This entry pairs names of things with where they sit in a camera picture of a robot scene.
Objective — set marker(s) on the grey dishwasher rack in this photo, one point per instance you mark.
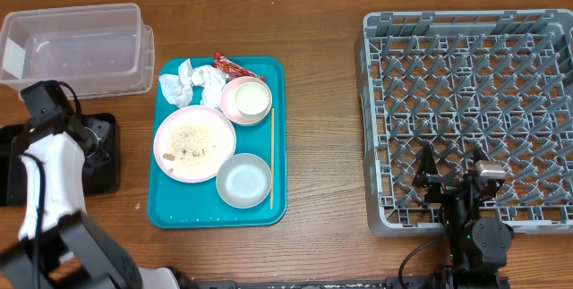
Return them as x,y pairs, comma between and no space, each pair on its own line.
499,81

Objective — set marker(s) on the black rectangular tray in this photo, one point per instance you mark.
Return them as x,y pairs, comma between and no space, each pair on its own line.
99,175

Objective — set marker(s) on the wooden chopstick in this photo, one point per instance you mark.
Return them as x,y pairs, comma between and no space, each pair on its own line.
272,158

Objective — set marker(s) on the large pink plate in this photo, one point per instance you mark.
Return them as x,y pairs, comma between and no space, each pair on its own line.
222,133

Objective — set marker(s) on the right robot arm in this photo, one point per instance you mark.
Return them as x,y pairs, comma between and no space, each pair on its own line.
478,245

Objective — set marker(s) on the white tissue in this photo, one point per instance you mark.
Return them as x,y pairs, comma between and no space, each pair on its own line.
177,89

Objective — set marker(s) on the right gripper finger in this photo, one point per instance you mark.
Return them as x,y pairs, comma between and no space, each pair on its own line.
478,155
427,172

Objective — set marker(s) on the clear plastic storage bin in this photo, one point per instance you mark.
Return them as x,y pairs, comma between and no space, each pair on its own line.
100,50

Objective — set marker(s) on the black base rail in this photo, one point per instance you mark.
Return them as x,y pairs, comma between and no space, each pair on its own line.
416,282

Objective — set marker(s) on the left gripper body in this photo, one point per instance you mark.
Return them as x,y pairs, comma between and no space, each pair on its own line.
98,130

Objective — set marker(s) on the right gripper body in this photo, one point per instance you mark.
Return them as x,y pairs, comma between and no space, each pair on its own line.
457,209

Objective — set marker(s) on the teal serving tray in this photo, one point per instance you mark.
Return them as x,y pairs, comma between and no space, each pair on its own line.
176,205

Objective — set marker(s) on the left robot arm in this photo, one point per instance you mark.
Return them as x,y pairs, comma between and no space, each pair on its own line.
60,246

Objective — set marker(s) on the grey bowl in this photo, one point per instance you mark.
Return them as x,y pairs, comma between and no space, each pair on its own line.
244,181

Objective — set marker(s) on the red snack wrapper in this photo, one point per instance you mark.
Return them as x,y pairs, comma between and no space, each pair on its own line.
231,69

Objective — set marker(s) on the white cup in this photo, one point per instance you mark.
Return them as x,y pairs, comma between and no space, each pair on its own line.
252,99

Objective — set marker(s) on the food scraps rice pile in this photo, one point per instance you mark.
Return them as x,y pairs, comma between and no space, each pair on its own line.
189,146

